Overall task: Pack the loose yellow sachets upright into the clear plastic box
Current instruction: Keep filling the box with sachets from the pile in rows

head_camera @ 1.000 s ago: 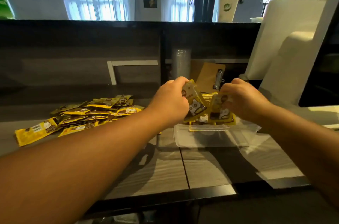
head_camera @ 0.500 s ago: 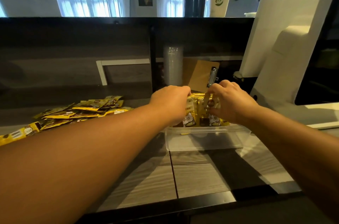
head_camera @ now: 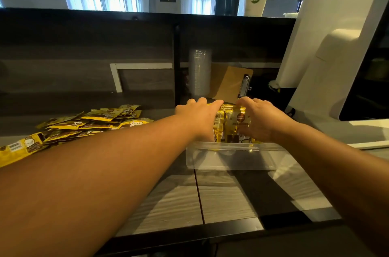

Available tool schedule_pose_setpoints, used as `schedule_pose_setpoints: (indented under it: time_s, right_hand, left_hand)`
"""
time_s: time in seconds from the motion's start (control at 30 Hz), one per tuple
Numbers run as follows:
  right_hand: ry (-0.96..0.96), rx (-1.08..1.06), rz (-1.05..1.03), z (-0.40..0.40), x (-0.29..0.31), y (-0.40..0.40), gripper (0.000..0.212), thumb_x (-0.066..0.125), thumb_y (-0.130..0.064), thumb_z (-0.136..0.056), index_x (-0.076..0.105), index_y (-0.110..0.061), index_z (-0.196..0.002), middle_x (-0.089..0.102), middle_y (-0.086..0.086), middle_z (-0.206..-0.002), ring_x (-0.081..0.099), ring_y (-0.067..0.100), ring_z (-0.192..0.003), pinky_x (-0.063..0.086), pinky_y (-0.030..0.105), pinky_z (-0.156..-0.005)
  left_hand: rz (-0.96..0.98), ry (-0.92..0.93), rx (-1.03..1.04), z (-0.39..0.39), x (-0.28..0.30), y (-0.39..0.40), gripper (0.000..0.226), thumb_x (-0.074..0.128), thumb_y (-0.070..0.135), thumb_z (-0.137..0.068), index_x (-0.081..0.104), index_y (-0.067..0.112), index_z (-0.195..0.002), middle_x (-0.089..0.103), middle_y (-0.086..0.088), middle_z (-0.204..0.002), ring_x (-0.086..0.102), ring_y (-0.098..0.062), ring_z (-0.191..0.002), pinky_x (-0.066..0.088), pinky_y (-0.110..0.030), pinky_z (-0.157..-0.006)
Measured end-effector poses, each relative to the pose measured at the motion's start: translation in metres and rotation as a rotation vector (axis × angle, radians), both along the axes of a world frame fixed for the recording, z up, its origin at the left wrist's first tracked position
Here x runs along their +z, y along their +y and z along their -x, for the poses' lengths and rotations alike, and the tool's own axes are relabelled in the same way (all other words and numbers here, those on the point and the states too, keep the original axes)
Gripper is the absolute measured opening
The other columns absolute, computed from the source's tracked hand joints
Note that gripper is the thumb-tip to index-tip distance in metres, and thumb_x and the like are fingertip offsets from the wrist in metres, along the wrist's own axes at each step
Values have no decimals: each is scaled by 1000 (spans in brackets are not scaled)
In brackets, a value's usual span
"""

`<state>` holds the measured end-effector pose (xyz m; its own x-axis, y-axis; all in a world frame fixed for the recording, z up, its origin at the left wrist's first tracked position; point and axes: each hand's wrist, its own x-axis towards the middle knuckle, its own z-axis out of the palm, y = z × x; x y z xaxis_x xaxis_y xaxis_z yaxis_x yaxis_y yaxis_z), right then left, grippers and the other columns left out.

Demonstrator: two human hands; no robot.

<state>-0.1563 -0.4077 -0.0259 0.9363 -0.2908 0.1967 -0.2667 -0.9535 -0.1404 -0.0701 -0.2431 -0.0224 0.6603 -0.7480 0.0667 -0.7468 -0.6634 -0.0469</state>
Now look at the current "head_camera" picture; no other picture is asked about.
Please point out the pile of loose yellow packets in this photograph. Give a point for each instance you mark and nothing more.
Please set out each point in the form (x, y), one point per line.
(91, 121)

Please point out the white L-shaped frame strip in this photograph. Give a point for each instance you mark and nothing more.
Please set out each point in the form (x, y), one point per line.
(121, 67)

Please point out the white customer display screen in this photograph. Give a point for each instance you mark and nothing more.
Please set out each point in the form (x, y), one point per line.
(322, 35)

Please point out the person's left hand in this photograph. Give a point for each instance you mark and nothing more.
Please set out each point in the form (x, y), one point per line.
(199, 118)

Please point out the white point-of-sale terminal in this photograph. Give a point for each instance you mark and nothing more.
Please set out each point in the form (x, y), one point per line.
(343, 83)

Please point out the person's right thumb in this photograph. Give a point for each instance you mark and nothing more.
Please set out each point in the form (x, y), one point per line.
(244, 130)

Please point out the clear plastic container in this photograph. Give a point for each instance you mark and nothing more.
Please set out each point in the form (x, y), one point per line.
(231, 156)

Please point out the white lid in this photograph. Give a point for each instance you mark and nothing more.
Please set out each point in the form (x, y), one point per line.
(291, 15)

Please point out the person's left fingers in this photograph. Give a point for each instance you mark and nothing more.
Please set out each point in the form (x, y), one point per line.
(202, 102)

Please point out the row of yellow sachets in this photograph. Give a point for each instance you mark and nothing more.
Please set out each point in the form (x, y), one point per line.
(229, 123)

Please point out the person's right hand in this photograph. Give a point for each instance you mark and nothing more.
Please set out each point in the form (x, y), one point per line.
(267, 121)

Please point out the stack of clear plastic cups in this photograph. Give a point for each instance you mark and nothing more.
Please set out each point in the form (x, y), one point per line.
(199, 73)

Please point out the brown clipboard with metal clip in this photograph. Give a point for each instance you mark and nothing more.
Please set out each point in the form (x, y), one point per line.
(228, 82)

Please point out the person's left forearm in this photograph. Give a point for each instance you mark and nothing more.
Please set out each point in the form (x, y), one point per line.
(91, 181)

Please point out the dark wooden raised counter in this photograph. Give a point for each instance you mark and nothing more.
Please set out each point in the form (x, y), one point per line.
(76, 53)

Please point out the person's right forearm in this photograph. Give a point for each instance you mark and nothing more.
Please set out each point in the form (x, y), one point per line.
(340, 168)

